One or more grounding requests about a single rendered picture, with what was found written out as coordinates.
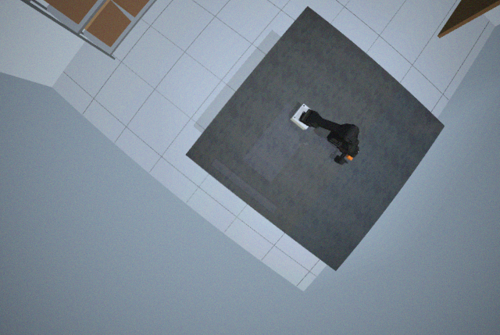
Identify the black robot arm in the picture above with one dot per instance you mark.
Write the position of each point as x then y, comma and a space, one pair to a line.
343, 136

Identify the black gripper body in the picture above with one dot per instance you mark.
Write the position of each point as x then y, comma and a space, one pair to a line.
341, 159

